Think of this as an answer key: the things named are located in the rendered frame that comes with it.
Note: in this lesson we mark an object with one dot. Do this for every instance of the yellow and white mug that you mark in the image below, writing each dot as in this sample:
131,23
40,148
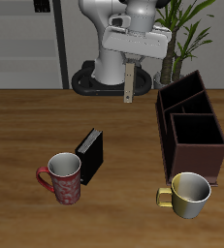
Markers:
187,201

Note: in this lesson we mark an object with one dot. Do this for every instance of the grey shelf unit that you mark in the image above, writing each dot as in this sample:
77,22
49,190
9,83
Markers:
23,48

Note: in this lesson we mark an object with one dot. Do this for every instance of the black book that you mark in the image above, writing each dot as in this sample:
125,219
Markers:
92,158

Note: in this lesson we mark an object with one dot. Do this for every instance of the green pot plant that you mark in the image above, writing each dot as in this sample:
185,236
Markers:
167,61

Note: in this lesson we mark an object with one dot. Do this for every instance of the red patterned mug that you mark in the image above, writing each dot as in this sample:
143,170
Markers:
66,184

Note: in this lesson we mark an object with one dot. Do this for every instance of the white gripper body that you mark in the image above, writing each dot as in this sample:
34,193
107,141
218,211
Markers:
136,42

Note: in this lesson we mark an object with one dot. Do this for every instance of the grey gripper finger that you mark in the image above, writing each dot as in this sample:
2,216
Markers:
124,58
140,60

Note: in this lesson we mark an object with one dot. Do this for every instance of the dark brown desk caddy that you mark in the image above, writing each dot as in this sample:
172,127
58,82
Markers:
194,158

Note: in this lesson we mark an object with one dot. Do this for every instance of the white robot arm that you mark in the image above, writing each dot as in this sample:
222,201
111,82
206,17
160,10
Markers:
110,64

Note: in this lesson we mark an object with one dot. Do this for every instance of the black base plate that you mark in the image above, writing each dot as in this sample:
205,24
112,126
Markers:
81,84

